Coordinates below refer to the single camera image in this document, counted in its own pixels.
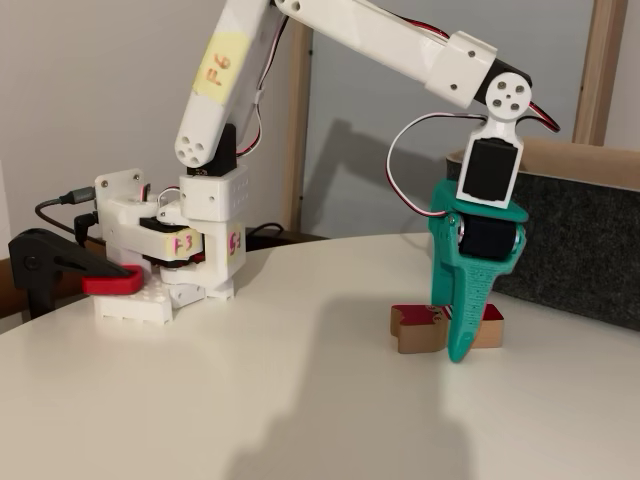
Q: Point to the red wooden cat block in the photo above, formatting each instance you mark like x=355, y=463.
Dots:
x=415, y=335

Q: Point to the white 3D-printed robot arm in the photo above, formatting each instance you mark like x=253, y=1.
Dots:
x=380, y=40

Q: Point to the grey felt box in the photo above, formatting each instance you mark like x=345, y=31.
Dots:
x=575, y=240

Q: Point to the black red table clamp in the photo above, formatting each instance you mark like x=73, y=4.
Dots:
x=40, y=255

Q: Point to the wooden shelf post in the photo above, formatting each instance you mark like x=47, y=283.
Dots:
x=299, y=150
x=597, y=50

